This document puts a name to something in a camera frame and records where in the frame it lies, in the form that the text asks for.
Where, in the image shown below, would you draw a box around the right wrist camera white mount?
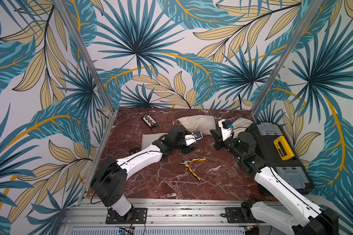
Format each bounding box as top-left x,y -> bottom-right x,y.
218,119 -> 234,141

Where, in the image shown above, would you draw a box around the black charger board with leads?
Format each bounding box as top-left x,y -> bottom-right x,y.
141,113 -> 158,129

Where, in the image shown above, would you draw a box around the aluminium frame post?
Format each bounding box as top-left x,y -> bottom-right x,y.
54,0 -> 115,115
251,0 -> 323,117

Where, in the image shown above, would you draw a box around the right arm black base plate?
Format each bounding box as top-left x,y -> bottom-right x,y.
220,198 -> 263,225

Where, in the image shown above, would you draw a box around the black yellow toolbox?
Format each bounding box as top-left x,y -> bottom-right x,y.
246,122 -> 314,195

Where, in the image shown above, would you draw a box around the cream cloth soil bag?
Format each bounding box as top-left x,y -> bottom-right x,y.
177,115 -> 216,135

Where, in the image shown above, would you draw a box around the cream cloth bag back right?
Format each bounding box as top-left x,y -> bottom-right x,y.
232,117 -> 254,138

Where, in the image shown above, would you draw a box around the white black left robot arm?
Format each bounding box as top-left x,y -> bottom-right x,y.
90,125 -> 203,222

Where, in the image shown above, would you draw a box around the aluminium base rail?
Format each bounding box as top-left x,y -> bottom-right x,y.
58,198 -> 298,235

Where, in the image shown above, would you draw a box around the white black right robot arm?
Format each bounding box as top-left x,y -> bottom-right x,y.
210,128 -> 339,235

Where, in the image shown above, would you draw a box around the yellow handled pliers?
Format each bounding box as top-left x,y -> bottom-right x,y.
179,158 -> 207,181

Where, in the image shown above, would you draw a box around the right aluminium frame post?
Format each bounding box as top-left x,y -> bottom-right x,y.
251,0 -> 323,117

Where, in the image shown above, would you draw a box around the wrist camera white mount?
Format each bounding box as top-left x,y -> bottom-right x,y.
184,131 -> 203,146
218,119 -> 234,141

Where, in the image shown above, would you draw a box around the cream cloth bag left wall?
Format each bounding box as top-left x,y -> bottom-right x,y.
141,133 -> 167,150

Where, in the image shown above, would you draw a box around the left aluminium frame post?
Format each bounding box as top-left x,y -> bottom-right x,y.
54,0 -> 115,115

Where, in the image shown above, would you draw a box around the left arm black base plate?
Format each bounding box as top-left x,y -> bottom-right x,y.
106,207 -> 148,225

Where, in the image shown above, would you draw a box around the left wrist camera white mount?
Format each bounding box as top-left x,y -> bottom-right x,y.
184,131 -> 203,146

